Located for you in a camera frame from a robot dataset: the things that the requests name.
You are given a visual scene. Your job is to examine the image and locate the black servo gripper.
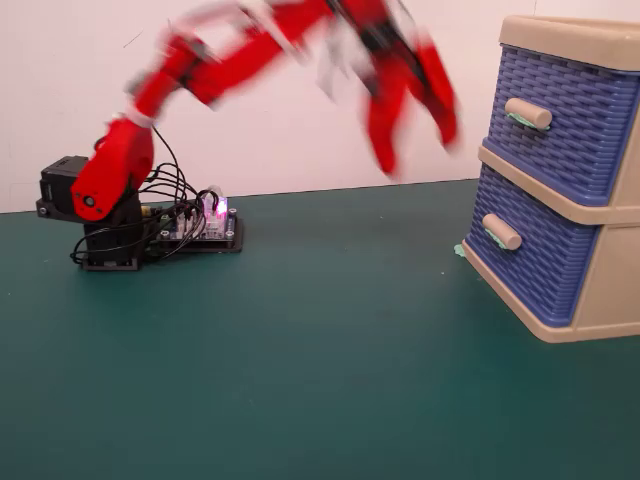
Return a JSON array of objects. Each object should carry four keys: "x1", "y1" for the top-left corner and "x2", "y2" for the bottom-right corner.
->
[{"x1": 343, "y1": 0, "x2": 460, "y2": 181}]

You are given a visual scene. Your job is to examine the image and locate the blue wicker drawer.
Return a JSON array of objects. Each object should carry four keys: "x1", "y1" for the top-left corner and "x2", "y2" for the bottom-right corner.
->
[
  {"x1": 481, "y1": 43, "x2": 640, "y2": 208},
  {"x1": 468, "y1": 163, "x2": 602, "y2": 325}
]

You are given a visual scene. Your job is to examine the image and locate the beige plastic drawer cabinet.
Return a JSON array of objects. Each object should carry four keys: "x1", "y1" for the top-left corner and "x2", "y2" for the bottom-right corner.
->
[{"x1": 460, "y1": 14, "x2": 640, "y2": 345}]

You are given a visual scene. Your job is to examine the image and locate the black controller circuit board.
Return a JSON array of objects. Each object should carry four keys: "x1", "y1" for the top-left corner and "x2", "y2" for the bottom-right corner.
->
[{"x1": 141, "y1": 196, "x2": 247, "y2": 257}]

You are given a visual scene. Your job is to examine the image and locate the white zip tie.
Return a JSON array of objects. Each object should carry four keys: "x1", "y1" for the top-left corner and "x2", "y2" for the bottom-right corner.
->
[{"x1": 115, "y1": 110, "x2": 159, "y2": 130}]

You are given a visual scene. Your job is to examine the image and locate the dark green table mat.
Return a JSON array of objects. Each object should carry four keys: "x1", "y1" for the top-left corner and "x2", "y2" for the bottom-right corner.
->
[{"x1": 0, "y1": 178, "x2": 640, "y2": 480}]

